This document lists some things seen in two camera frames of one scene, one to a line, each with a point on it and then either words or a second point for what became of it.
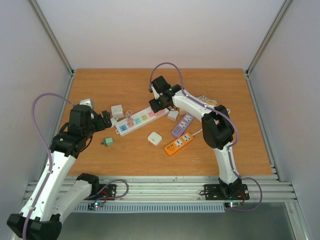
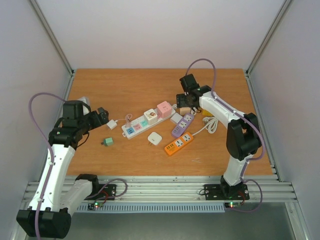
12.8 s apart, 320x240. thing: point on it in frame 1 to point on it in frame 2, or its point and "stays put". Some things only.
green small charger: [108, 141] stays put
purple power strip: [182, 126] stays put
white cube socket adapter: [117, 111] to [151, 116]
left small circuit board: [92, 206] stays put
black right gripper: [155, 106] to [180, 100]
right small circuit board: [232, 204] stays put
